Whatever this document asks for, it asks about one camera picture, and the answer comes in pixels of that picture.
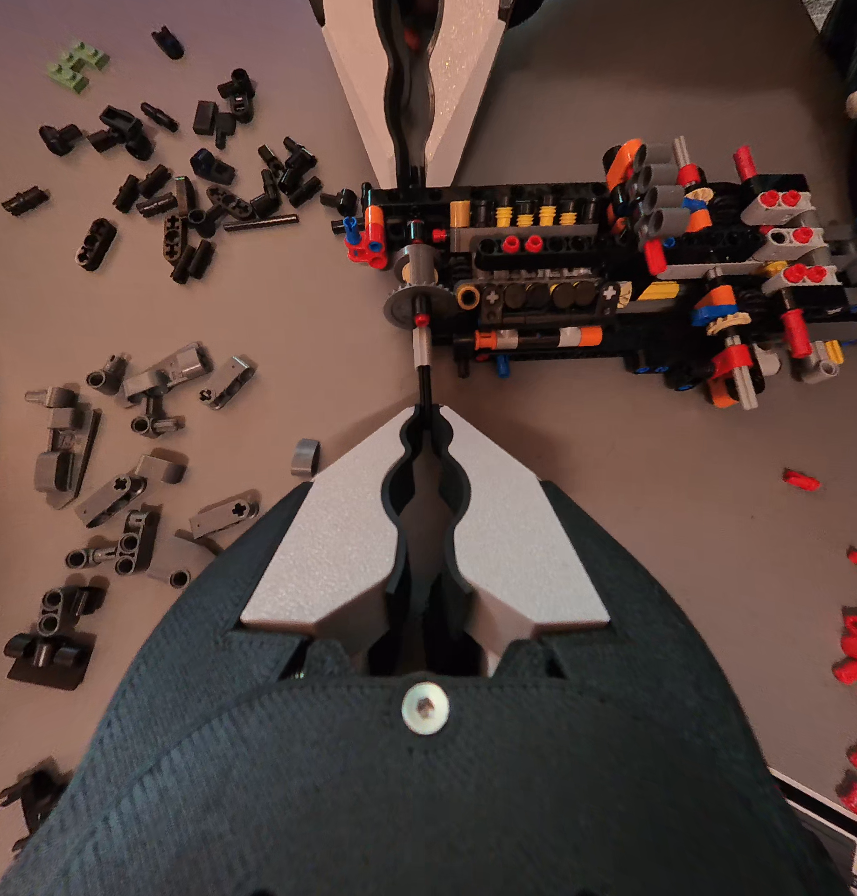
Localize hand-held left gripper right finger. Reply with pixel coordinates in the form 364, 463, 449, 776
428, 405, 611, 676

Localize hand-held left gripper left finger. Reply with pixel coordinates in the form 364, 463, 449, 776
239, 405, 429, 673

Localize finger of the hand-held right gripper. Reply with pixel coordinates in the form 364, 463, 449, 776
309, 0, 411, 190
421, 0, 513, 186

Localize lego car chassis model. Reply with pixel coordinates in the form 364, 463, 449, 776
341, 136, 857, 410

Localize black axle with grey sleeve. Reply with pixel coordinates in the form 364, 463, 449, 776
411, 328, 436, 415

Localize scattered grey lego pieces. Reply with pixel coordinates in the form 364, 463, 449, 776
5, 342, 323, 690

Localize pile of black lego pieces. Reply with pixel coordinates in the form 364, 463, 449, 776
1, 24, 362, 284

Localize green lego plate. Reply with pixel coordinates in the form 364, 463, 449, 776
47, 41, 111, 95

